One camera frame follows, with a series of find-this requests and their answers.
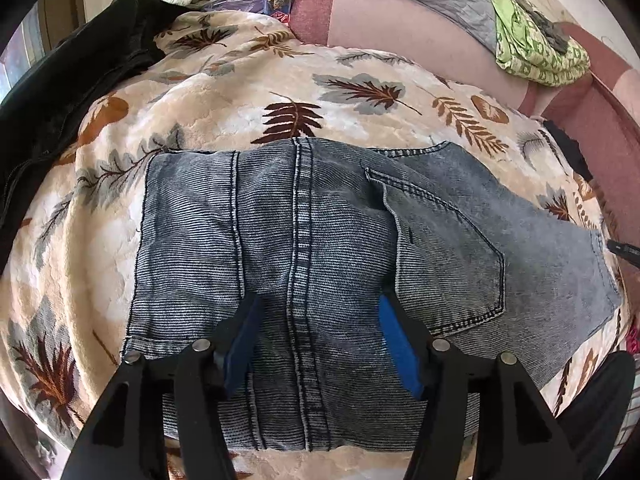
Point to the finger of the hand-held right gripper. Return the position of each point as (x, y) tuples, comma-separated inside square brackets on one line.
[(627, 252)]

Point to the black cloth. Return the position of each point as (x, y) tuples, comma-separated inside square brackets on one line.
[(567, 147)]

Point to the pink printed cloth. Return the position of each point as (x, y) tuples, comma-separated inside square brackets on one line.
[(632, 340)]

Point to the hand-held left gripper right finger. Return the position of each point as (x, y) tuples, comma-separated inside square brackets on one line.
[(400, 355)]

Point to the blue-grey denim pants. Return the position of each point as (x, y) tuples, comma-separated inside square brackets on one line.
[(325, 220)]

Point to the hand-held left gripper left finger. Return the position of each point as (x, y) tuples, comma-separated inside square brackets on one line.
[(240, 355)]

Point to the purple printed packet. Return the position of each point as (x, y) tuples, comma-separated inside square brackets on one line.
[(277, 5)]

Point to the pink striped bed cover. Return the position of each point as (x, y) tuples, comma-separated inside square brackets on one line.
[(400, 25)]

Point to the green printed cloth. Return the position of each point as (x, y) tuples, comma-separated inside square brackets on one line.
[(525, 55)]

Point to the black jacket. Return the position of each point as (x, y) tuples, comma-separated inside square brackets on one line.
[(60, 85)]

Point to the beige leaf-print blanket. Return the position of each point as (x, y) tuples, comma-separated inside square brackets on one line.
[(225, 90)]

